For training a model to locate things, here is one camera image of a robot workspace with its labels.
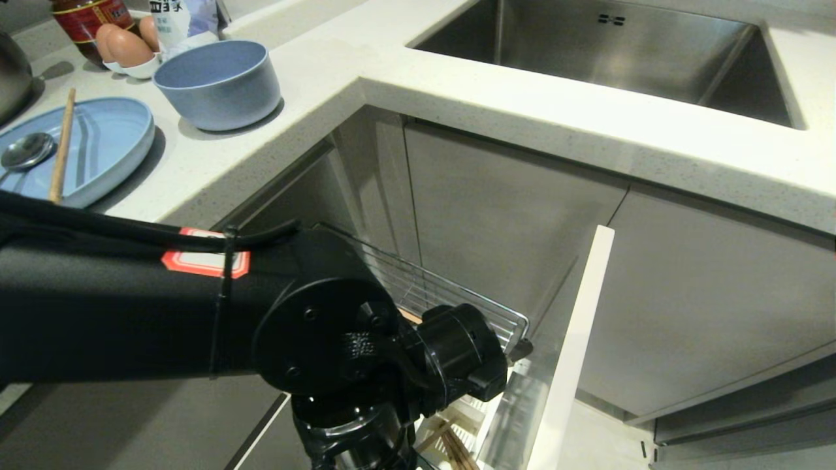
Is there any white pull-out drawer front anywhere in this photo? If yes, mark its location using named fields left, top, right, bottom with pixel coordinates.
left=475, top=225, right=615, bottom=470

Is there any grey cabinet door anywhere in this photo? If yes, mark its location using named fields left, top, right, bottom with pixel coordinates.
left=575, top=186, right=836, bottom=418
left=404, top=121, right=629, bottom=327

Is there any dark sauce bottle red label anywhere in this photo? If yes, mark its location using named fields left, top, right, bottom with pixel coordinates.
left=51, top=0, right=137, bottom=45

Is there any blue round bowl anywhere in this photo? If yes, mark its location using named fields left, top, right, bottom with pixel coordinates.
left=153, top=40, right=282, bottom=132

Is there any chrome wire dish rack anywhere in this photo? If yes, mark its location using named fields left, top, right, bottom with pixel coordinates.
left=313, top=222, right=531, bottom=356

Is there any dark metal kettle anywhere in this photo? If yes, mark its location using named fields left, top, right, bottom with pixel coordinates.
left=0, top=29, right=34, bottom=126

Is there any blue oval plate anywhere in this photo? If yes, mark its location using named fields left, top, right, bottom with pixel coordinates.
left=0, top=97, right=156, bottom=209

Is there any wooden chopstick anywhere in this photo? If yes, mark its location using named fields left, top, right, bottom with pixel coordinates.
left=48, top=87, right=77, bottom=204

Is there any white egg dish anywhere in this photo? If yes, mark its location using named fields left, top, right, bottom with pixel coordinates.
left=103, top=54, right=162, bottom=80

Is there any wooden chopsticks bundle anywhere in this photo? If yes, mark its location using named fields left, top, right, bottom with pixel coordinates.
left=415, top=418, right=481, bottom=470

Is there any metal spoon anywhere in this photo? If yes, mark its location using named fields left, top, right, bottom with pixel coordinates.
left=0, top=133, right=57, bottom=185

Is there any brown egg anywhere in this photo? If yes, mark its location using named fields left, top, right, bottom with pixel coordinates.
left=106, top=29, right=155, bottom=68
left=95, top=23, right=122, bottom=63
left=138, top=16, right=161, bottom=52

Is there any stainless steel sink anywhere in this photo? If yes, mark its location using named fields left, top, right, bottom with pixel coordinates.
left=406, top=0, right=805, bottom=129

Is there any grey cabinet drawer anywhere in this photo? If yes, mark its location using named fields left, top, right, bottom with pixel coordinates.
left=626, top=339, right=836, bottom=465

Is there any white food packet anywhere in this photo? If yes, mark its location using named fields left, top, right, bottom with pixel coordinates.
left=149, top=0, right=231, bottom=61

